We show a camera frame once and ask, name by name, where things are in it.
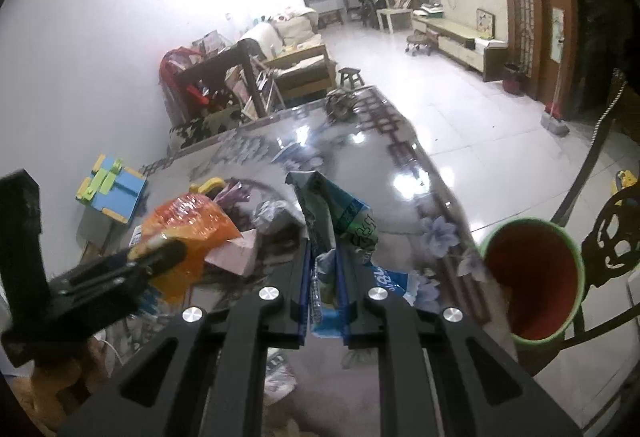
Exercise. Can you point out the pink paper box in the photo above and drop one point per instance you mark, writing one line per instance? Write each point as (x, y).
(232, 254)

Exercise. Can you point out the yellow kitchen timer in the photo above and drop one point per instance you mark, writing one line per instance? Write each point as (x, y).
(210, 186)

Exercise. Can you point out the blue green wrapper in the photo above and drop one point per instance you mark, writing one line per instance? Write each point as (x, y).
(350, 212)

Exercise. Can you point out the white printed wrapper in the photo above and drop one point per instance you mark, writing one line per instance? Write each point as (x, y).
(280, 374)

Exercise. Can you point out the framed picture on cabinet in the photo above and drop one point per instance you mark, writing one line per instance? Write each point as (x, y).
(485, 24)

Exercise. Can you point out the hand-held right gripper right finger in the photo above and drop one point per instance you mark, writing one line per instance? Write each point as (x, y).
(344, 322)

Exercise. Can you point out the grey crumpled bag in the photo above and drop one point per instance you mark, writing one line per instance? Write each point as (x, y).
(341, 104)

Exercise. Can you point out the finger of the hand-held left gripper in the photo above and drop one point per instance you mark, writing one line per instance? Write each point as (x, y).
(165, 254)

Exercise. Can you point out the yellow toy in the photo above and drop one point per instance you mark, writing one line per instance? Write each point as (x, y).
(621, 184)

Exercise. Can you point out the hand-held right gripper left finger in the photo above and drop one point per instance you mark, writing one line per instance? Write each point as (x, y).
(302, 317)

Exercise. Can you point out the crumpled silver wrapper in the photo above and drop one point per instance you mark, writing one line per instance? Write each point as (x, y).
(275, 217)

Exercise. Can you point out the floral seat cushion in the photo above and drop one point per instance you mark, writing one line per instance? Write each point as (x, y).
(200, 129)

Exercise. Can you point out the white coffee table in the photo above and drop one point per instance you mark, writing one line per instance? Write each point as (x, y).
(392, 17)

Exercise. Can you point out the long television cabinet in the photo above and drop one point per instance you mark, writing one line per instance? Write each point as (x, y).
(450, 39)

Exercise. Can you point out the round swivel stool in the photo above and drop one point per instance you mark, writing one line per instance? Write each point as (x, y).
(421, 42)

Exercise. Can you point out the orange plastic bag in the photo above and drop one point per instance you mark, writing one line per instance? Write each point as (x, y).
(200, 222)

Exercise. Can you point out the small wooden stool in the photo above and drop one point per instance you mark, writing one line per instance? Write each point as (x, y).
(351, 77)

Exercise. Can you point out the carved wooden chair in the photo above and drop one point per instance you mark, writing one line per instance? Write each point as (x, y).
(615, 237)

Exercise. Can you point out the red floor wastebasket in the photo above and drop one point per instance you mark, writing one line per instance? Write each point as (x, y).
(513, 79)

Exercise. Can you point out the green bin with red inside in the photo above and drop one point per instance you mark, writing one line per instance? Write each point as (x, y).
(530, 277)

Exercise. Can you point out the wooden sofa with beige cushions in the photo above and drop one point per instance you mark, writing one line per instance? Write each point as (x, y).
(295, 42)

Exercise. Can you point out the hanging wall scroll picture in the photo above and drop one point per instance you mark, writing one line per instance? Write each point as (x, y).
(557, 34)

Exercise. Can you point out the purple foil wrapper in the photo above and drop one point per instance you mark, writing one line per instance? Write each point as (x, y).
(232, 197)

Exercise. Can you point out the red folding stroller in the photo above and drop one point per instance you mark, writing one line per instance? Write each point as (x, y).
(172, 77)

